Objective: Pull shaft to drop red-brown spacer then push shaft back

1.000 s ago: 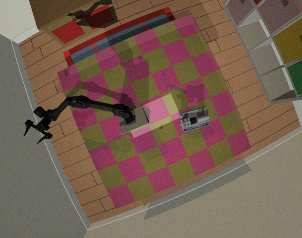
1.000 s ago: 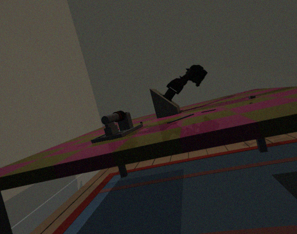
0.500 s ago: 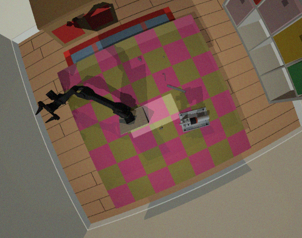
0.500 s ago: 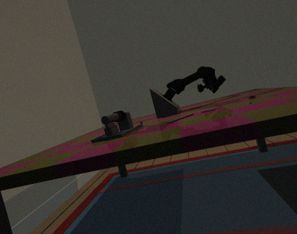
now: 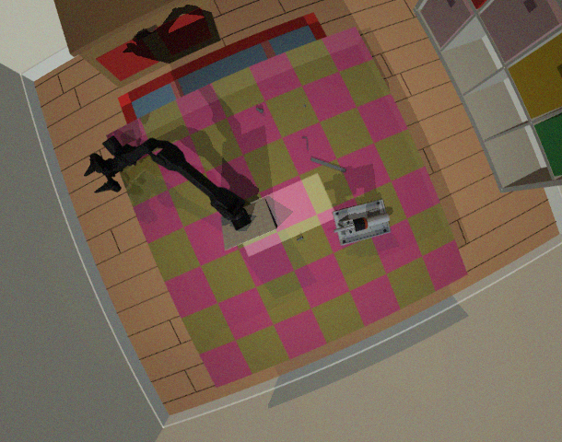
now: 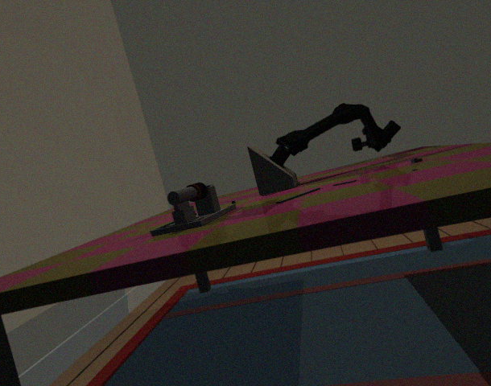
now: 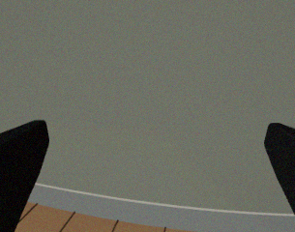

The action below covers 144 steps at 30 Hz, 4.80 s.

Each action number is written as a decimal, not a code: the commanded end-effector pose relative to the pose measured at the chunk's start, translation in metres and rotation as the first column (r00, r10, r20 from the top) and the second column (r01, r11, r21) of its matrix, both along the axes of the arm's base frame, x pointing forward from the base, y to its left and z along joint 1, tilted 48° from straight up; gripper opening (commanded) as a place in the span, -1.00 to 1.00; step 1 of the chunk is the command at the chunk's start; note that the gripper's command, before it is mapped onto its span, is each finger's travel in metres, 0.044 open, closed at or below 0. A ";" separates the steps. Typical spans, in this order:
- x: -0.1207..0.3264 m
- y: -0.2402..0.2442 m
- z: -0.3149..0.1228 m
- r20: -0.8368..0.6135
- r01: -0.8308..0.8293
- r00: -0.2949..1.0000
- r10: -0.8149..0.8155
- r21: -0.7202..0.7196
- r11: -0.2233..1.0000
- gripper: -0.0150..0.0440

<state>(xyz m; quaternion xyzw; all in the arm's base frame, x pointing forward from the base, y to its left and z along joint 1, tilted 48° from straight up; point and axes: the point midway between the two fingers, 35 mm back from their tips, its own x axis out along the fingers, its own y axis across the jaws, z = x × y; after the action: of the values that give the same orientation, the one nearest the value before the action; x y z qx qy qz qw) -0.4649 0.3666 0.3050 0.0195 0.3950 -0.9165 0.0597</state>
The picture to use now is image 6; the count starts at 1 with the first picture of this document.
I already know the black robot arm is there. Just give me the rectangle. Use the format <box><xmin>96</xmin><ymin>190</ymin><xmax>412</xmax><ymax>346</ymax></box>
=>
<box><xmin>270</xmin><ymin>103</ymin><xmax>401</xmax><ymax>168</ymax></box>

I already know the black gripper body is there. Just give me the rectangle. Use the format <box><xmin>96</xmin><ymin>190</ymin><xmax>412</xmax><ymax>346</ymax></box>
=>
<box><xmin>352</xmin><ymin>138</ymin><xmax>391</xmax><ymax>152</ymax></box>

